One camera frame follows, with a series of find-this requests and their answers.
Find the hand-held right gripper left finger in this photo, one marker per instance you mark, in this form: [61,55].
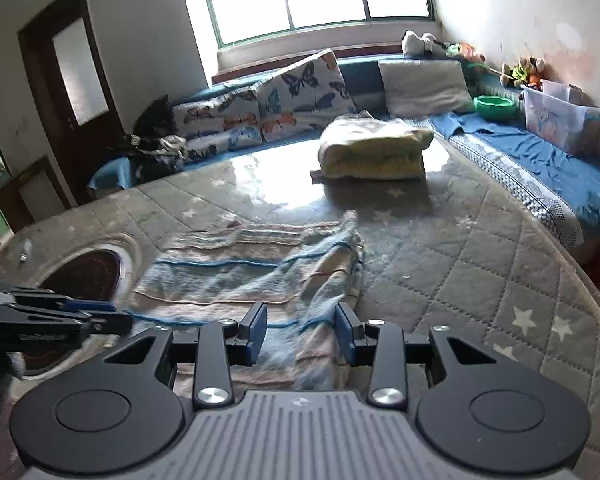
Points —
[257,332]

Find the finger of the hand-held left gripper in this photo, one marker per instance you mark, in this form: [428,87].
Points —
[65,301]
[105,322]

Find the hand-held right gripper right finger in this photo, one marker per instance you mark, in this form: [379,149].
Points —
[344,332]

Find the blue striped cloth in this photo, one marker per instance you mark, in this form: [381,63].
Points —
[230,280]

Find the pile of dark clothes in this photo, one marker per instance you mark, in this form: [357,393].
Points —
[155,157]

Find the small white thing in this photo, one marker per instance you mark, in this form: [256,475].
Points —
[25,252]

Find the wooden cabinet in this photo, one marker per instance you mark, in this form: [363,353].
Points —
[10,195]

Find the grey quilted star mat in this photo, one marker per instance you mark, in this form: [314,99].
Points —
[455,270]

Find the folded yellow blanket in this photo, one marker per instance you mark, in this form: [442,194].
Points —
[375,145]

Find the black bag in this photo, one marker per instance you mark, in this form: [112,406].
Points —
[152,117]

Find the long butterfly print pillow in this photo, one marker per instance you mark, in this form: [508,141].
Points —
[215,120]

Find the dark wooden door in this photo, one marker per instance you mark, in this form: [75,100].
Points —
[75,85]

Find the grey patterned mattress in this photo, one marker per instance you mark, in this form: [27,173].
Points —
[525,190]

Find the large butterfly print pillow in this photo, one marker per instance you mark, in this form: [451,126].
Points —
[300,90]

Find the grey pillow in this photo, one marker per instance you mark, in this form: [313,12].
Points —
[422,87]

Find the blue bed sheet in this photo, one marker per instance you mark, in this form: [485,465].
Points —
[530,150]

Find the green bowl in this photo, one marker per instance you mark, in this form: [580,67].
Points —
[495,107]

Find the white plush toy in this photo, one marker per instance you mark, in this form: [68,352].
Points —
[420,42]

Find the clear plastic storage box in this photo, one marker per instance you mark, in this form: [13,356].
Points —
[555,115]

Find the colourful plush toy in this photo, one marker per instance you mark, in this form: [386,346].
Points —
[465,51]

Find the green and brown plush toys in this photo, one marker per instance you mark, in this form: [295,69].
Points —
[525,72]

